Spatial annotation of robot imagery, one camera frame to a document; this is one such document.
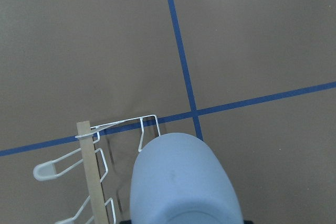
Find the light blue plastic cup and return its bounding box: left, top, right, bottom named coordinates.
left=130, top=133, right=244, bottom=223

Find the white wire cup holder rack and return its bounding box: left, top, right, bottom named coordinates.
left=33, top=114, right=161, bottom=223

